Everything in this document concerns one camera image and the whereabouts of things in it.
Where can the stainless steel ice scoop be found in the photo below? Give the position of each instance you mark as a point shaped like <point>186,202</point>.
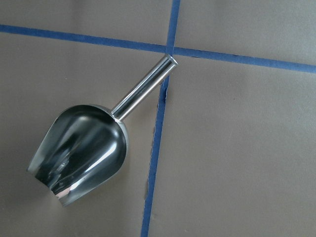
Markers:
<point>87,144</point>

